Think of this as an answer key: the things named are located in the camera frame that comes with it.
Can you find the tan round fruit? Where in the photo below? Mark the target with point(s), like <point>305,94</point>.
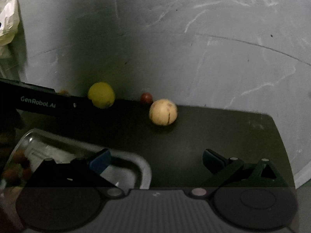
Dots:
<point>163,112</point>

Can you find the black table mat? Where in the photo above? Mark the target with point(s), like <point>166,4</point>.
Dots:
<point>174,152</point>

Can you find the orange red small fruit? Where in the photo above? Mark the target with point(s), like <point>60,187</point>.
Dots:
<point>11,173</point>

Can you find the orange kumquat near mango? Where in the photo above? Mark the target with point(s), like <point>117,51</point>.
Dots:
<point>64,92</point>

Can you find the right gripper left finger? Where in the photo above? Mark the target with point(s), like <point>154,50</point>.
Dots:
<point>83,172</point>

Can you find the white plastic bag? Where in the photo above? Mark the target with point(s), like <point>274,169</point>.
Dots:
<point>9,25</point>

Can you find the yellow lemon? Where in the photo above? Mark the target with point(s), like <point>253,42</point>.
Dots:
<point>101,94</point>

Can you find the red cherry tomato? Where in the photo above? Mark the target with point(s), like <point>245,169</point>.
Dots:
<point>146,97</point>

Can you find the silver metal tray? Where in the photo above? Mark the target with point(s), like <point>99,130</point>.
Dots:
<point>126,170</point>

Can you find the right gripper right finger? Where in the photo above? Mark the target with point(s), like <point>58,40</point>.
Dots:
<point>234,172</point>

